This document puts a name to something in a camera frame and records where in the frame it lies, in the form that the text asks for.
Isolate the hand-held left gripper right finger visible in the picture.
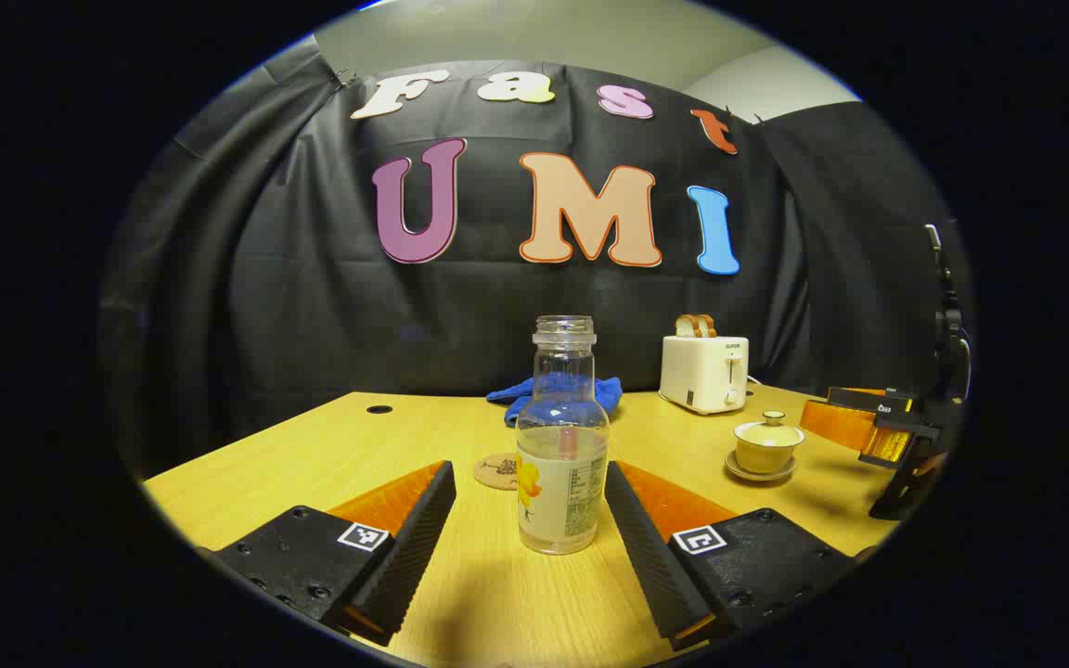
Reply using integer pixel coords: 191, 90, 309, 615
603, 459, 879, 652

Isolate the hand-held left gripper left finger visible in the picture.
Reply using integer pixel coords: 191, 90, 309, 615
196, 459, 457, 648

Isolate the cream ceramic teacup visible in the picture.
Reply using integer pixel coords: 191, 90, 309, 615
735, 436, 805, 475

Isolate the clear glass water bottle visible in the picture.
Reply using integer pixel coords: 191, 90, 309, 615
515, 315, 611, 556

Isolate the cream ceramic saucer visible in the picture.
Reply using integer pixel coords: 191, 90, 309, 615
725, 450, 798, 483

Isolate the white toaster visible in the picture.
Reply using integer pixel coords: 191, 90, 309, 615
659, 334, 751, 416

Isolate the blue towel cloth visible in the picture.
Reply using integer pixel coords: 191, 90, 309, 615
486, 376, 624, 428

